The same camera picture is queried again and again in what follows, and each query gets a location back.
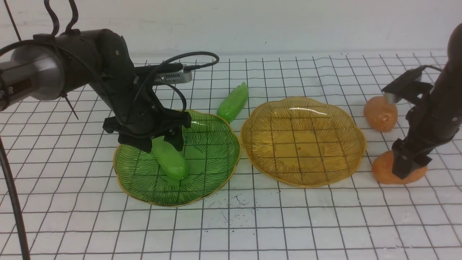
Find thick black cable foreground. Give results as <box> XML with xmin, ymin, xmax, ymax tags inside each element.
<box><xmin>0</xmin><ymin>141</ymin><xmax>31</xmax><ymax>260</ymax></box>

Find black gripper, viewer's right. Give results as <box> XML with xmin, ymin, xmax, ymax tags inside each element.
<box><xmin>392</xmin><ymin>101</ymin><xmax>452</xmax><ymax>179</ymax></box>

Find amber glass plate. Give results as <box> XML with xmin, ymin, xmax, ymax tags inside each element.
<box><xmin>240</xmin><ymin>97</ymin><xmax>367</xmax><ymax>188</ymax></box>

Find grey wrist camera, viewer's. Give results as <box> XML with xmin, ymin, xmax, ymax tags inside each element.
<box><xmin>382</xmin><ymin>65</ymin><xmax>433</xmax><ymax>105</ymax></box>
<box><xmin>134</xmin><ymin>63</ymin><xmax>193</xmax><ymax>86</ymax></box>

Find grey wrist camera, viewer's left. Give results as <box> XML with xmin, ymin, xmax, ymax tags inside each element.
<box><xmin>134</xmin><ymin>63</ymin><xmax>193</xmax><ymax>86</ymax></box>

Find green pepper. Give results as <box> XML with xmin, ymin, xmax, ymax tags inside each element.
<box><xmin>216</xmin><ymin>82</ymin><xmax>249</xmax><ymax>123</ymax></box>
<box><xmin>152</xmin><ymin>138</ymin><xmax>189</xmax><ymax>181</ymax></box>

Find green glass plate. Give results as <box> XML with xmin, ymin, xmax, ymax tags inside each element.
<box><xmin>113</xmin><ymin>110</ymin><xmax>241</xmax><ymax>207</ymax></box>

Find black gripper, viewer's left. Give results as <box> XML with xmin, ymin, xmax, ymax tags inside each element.
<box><xmin>103</xmin><ymin>94</ymin><xmax>192</xmax><ymax>153</ymax></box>

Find grey wrist camera, viewer's right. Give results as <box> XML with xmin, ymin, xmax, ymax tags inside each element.
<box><xmin>382</xmin><ymin>65</ymin><xmax>433</xmax><ymax>105</ymax></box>

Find orange potato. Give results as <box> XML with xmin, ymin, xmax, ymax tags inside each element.
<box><xmin>372</xmin><ymin>150</ymin><xmax>428</xmax><ymax>185</ymax></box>
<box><xmin>363</xmin><ymin>96</ymin><xmax>398</xmax><ymax>132</ymax></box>

